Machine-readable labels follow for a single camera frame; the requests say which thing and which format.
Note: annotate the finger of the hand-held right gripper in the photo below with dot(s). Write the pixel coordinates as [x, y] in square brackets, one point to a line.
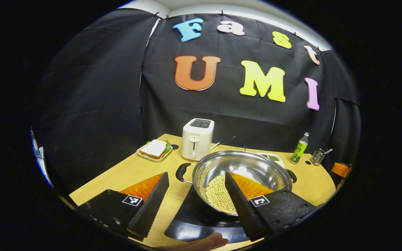
[341, 169]

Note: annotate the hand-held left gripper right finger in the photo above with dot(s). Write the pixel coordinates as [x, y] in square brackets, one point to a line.
[243, 209]

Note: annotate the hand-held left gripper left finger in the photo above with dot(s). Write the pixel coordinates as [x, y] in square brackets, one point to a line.
[152, 205]

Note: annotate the pile of soybeans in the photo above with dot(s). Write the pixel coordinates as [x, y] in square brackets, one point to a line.
[216, 195]

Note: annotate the stainless steel pot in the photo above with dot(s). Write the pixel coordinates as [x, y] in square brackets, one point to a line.
[243, 164]

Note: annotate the black induction cooktop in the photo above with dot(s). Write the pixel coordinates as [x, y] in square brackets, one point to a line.
[194, 223]

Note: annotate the green label drink bottle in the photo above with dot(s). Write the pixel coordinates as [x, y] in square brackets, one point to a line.
[299, 150]

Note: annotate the pale green rectangular plate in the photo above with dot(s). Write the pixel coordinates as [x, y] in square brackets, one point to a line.
[145, 156]

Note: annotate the sandwich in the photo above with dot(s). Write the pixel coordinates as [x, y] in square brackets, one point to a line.
[154, 149]

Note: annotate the white divided bean dish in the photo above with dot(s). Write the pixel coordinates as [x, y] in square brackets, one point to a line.
[276, 158]

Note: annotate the white toaster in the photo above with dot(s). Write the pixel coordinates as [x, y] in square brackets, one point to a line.
[197, 139]

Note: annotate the black backdrop cloth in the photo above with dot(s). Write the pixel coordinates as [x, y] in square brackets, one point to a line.
[117, 104]

